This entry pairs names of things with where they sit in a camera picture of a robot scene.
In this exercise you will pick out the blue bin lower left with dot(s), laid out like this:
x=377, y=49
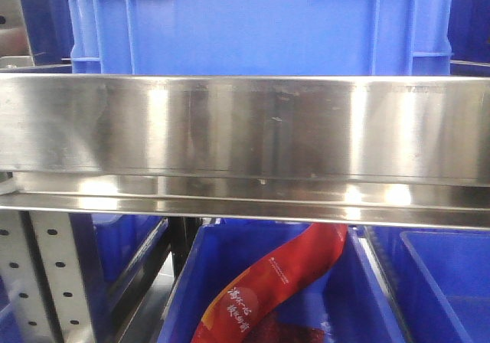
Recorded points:
x=120, y=256

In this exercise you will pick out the blue bin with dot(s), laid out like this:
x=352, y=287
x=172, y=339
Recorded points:
x=120, y=256
x=344, y=305
x=439, y=280

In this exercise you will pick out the blue bin lower middle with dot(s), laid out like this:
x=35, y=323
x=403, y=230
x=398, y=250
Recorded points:
x=344, y=305

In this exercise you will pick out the blue bin lower right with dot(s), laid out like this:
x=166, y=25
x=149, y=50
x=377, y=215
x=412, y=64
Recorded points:
x=439, y=280

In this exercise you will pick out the red printed snack bag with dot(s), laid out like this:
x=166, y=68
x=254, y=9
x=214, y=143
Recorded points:
x=243, y=303

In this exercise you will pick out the light blue plastic crate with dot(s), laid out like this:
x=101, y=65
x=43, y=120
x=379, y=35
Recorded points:
x=261, y=37

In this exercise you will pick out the perforated metal shelf upright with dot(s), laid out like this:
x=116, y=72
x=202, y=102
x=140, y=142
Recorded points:
x=31, y=314

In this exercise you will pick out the stainless steel shelf rail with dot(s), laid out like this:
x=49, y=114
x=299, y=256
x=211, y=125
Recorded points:
x=408, y=151

